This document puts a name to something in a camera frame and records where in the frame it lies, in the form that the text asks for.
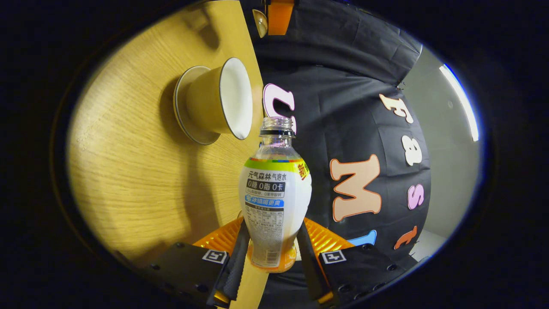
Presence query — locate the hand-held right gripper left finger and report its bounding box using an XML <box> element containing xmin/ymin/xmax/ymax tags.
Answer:
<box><xmin>142</xmin><ymin>217</ymin><xmax>251</xmax><ymax>307</ymax></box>

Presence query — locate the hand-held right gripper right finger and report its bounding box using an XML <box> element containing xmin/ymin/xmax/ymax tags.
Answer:
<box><xmin>296</xmin><ymin>217</ymin><xmax>408</xmax><ymax>307</ymax></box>

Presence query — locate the cream teacup lid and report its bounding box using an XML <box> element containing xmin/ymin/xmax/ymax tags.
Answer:
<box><xmin>252</xmin><ymin>9</ymin><xmax>268</xmax><ymax>38</ymax></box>

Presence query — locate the clear labelled water bottle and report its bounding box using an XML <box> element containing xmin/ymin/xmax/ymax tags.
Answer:
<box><xmin>238</xmin><ymin>116</ymin><xmax>313</xmax><ymax>274</ymax></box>

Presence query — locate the cream teacup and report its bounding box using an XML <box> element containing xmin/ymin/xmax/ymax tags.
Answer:
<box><xmin>186</xmin><ymin>57</ymin><xmax>253</xmax><ymax>140</ymax></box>

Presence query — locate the black backdrop cloth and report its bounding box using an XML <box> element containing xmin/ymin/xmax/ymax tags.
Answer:
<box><xmin>240</xmin><ymin>0</ymin><xmax>431</xmax><ymax>309</ymax></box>

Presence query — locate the cream saucer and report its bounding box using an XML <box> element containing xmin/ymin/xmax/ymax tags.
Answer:
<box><xmin>173</xmin><ymin>65</ymin><xmax>221</xmax><ymax>145</ymax></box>

